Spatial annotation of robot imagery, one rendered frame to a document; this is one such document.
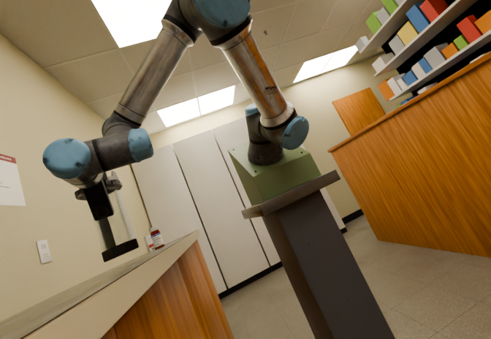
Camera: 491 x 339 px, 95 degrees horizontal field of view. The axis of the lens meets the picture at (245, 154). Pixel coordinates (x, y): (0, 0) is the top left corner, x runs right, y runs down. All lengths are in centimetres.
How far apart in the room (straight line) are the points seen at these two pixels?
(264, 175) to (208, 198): 243
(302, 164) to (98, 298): 77
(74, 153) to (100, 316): 32
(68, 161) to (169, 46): 35
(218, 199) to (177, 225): 64
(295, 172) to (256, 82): 42
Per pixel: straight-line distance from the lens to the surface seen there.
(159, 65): 66
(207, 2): 54
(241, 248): 328
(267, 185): 85
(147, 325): 50
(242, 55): 60
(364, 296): 99
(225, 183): 327
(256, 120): 81
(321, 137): 433
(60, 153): 54
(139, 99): 65
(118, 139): 56
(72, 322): 28
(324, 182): 85
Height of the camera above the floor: 96
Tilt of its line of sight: 11 degrees up
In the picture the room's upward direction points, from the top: 24 degrees counter-clockwise
